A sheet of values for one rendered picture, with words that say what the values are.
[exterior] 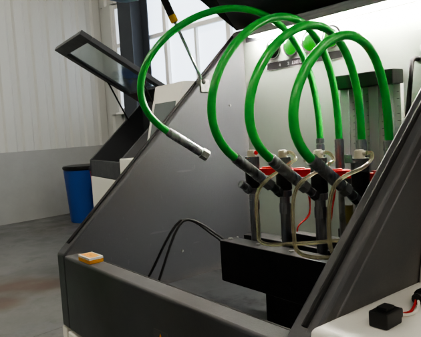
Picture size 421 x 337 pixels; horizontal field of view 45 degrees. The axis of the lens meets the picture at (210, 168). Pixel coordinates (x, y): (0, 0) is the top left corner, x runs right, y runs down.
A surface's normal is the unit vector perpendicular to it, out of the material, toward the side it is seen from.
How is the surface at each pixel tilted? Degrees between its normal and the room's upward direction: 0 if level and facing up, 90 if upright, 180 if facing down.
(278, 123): 90
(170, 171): 90
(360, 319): 0
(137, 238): 90
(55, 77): 90
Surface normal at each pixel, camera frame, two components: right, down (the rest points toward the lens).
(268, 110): -0.78, 0.10
